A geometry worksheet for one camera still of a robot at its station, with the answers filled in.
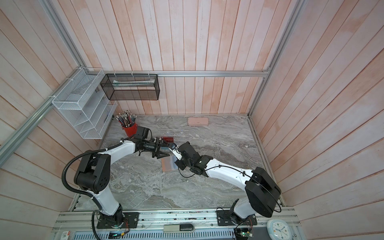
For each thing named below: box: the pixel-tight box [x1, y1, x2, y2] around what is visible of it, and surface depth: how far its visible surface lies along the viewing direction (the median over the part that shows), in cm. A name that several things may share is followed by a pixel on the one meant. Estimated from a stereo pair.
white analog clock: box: [266, 219, 293, 240], surface depth 70 cm
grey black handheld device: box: [163, 223, 195, 233], surface depth 72 cm
